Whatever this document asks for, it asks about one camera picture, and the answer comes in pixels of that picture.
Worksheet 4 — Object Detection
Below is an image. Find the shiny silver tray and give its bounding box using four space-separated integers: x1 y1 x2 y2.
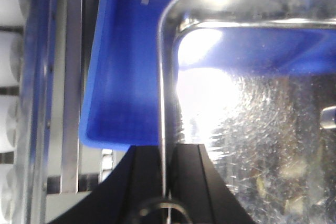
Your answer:
156 0 336 224

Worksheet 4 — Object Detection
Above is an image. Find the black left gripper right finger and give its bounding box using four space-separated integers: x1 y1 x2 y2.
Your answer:
170 144 254 223

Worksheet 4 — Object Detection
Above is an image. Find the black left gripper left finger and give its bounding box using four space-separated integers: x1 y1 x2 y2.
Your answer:
52 146 162 223

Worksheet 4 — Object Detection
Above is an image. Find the blue bin lower middle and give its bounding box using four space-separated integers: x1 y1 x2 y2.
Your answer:
79 0 336 153

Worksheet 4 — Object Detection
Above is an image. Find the roller track rail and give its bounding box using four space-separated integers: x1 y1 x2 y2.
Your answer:
12 0 83 223

